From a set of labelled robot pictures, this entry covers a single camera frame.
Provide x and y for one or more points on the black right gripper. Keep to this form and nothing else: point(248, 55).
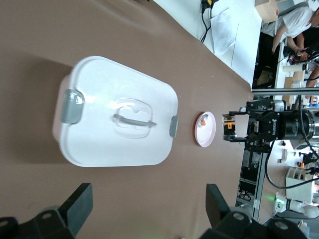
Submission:
point(270, 124)

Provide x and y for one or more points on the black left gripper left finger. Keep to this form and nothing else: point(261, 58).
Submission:
point(77, 206)

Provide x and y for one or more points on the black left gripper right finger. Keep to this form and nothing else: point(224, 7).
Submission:
point(216, 209)

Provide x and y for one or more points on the black orange push-button switch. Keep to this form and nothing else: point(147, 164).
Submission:
point(228, 125)

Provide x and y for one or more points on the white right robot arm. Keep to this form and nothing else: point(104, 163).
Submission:
point(294, 124)

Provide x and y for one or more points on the white lidded storage box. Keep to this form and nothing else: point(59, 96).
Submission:
point(112, 149)

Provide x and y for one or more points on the brown cardboard box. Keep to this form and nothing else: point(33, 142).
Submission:
point(266, 10)

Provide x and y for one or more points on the pink round plate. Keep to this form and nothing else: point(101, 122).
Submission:
point(209, 134)

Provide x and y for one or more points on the white paper sheet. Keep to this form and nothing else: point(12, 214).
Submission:
point(223, 32)

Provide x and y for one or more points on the person in white shirt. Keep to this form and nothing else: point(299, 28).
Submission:
point(296, 22)

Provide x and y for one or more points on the brown table mat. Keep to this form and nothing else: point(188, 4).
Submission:
point(124, 37)

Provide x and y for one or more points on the silver orange switch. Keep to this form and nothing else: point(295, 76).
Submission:
point(203, 122)

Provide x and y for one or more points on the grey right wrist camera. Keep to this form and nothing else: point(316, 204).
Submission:
point(279, 105)

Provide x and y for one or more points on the aluminium frame post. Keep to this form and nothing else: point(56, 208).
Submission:
point(286, 91)

